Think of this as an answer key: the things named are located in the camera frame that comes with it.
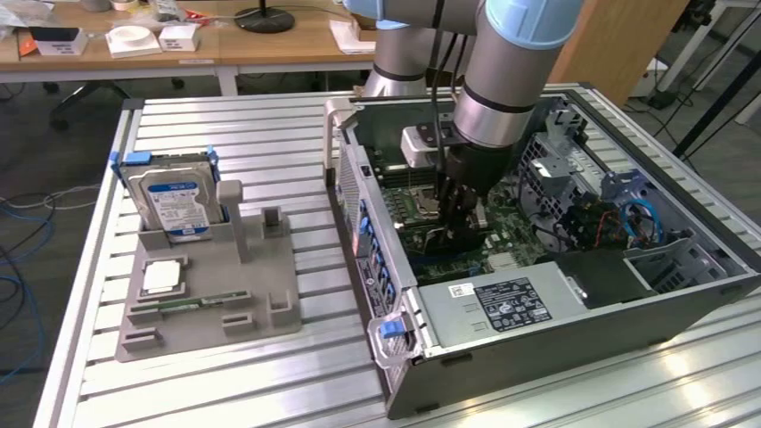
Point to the metal drive bay bracket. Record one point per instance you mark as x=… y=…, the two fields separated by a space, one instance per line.
x=672 y=267

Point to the wooden cabinet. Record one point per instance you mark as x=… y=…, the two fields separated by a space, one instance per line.
x=619 y=44

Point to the wooden desk with white frame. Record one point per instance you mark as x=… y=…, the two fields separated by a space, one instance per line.
x=71 y=62

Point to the white box with tape roll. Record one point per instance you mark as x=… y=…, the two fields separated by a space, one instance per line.
x=134 y=42

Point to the gray cup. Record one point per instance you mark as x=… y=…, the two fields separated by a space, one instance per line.
x=95 y=5

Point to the silver chipset heatsink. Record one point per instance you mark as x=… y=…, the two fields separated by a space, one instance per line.
x=503 y=261

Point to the black lamp base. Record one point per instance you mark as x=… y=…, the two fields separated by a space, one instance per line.
x=264 y=21

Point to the white paper stack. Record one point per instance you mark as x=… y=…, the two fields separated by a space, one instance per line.
x=351 y=40

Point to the gray power supply unit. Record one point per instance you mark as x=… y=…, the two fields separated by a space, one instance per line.
x=452 y=321

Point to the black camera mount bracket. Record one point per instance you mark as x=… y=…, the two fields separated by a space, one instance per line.
x=445 y=134

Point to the metal disk bay cage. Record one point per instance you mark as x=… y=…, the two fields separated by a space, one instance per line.
x=553 y=169

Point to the blue case latch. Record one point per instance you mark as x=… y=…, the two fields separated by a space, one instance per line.
x=391 y=330

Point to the green RAM stick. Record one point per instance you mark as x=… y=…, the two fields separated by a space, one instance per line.
x=194 y=303

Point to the small white labelled box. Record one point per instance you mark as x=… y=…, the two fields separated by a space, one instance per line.
x=179 y=39

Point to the hard disk in blue caddy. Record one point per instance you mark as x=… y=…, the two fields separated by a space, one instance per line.
x=175 y=200

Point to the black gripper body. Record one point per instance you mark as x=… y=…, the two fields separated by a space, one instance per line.
x=481 y=169

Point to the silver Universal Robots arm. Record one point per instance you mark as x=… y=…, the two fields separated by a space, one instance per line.
x=505 y=67

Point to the brown cardboard box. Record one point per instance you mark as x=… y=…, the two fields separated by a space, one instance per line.
x=363 y=22

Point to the open black PC case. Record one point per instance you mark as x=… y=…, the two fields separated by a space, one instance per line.
x=535 y=356

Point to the silver CPU chip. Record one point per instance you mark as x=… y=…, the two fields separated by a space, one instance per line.
x=163 y=277

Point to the white box with black lid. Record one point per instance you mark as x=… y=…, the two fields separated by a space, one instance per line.
x=59 y=42

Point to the gray parts rack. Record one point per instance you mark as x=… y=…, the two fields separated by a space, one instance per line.
x=226 y=276

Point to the gray wrist camera box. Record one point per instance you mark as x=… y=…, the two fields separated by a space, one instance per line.
x=419 y=151

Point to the black slanted pole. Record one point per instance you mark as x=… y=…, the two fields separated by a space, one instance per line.
x=713 y=93

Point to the CPU socket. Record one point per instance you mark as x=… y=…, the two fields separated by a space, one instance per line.
x=426 y=200

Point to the black RAM slot bank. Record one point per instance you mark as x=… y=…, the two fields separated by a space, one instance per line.
x=392 y=178

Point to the green motherboard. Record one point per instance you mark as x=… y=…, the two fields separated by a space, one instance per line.
x=523 y=209

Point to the black office chair base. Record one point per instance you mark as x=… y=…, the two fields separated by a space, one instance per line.
x=90 y=93

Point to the orange flat box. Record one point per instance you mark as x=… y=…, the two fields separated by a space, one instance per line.
x=27 y=46

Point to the beige tape roll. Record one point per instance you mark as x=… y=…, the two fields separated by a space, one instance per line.
x=124 y=5

